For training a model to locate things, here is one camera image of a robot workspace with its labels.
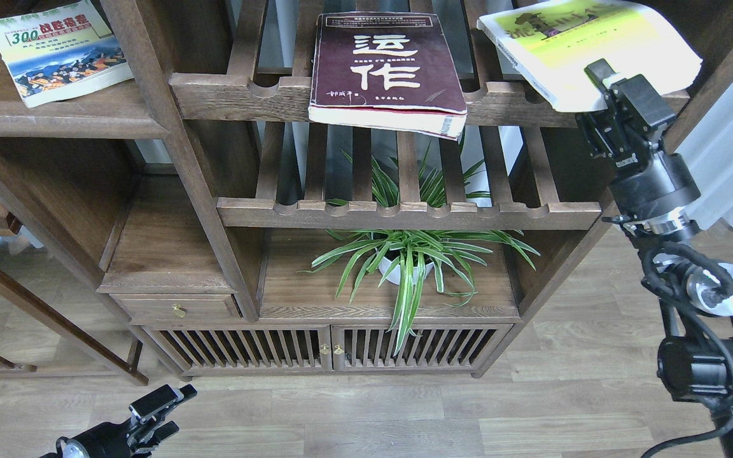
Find maroon book white characters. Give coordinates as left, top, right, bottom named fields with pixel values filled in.
left=309, top=11, right=466, bottom=140

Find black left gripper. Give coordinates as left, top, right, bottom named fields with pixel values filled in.
left=55, top=384, right=198, bottom=457

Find right slatted cabinet door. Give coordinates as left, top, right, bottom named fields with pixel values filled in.
left=331, top=324, right=512, bottom=372

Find slatted cabinet door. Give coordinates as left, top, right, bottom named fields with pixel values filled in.
left=331, top=324, right=512, bottom=372
left=151, top=325, right=333, bottom=376

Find brass drawer knob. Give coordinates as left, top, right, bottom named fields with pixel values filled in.
left=172, top=304, right=187, bottom=318

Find wooden side furniture frame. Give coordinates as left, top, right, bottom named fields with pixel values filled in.
left=0, top=204, right=149, bottom=386

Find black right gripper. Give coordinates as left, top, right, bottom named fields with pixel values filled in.
left=575, top=60, right=701, bottom=237

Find left slatted cabinet door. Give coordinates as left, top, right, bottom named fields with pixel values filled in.
left=151, top=325, right=333, bottom=376

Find white plant pot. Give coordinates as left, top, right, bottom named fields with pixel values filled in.
left=378, top=251, right=435, bottom=287

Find colourful 300 paperback book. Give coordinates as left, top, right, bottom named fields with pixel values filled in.
left=0, top=1, right=134, bottom=108

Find yellow cover book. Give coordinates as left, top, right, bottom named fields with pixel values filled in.
left=477, top=1, right=703, bottom=113

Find small wooden drawer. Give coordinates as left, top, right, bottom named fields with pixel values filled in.
left=111, top=294, right=242, bottom=324

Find green spider plant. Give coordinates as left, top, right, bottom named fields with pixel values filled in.
left=304, top=137, right=540, bottom=357

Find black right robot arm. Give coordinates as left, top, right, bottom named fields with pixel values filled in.
left=576, top=60, right=733, bottom=457

